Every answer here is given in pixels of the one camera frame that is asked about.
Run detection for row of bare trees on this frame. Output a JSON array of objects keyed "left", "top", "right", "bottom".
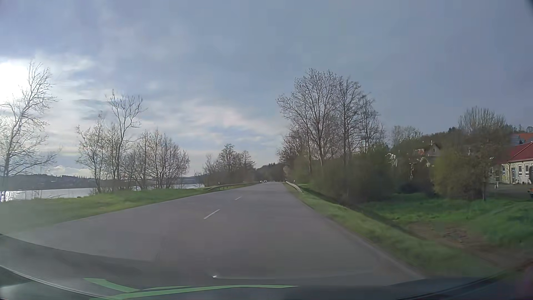
[{"left": 75, "top": 89, "right": 256, "bottom": 194}]

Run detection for grey asphalt road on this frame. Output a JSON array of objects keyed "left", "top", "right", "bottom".
[{"left": 9, "top": 182, "right": 424, "bottom": 288}]

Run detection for house with dark roof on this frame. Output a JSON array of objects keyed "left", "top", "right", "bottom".
[{"left": 410, "top": 142, "right": 443, "bottom": 168}]

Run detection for car's own bonnet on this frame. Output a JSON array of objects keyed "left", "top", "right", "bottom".
[{"left": 0, "top": 234, "right": 533, "bottom": 300}]

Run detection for lake water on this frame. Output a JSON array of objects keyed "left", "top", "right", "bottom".
[{"left": 0, "top": 183, "right": 205, "bottom": 202}]

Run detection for leafy tree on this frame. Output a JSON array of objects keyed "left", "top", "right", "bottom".
[{"left": 431, "top": 106, "right": 511, "bottom": 201}]

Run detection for grass verge by lake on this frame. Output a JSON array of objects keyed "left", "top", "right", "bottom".
[{"left": 0, "top": 182, "right": 260, "bottom": 235}]

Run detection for wooded hill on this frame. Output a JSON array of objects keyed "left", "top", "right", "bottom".
[{"left": 0, "top": 174, "right": 205, "bottom": 191}]

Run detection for bare tree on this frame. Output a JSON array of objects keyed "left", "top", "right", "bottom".
[{"left": 0, "top": 62, "right": 61, "bottom": 202}]

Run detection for group of tall bare trees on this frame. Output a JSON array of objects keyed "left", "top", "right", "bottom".
[{"left": 276, "top": 69, "right": 386, "bottom": 176}]

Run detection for grass verge with bank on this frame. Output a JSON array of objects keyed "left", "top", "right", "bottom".
[{"left": 284, "top": 182, "right": 533, "bottom": 279}]

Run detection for green bushes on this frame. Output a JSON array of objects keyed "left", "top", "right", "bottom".
[{"left": 287, "top": 146, "right": 434, "bottom": 205}]

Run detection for building with red roof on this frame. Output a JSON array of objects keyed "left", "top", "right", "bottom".
[{"left": 496, "top": 132, "right": 533, "bottom": 185}]

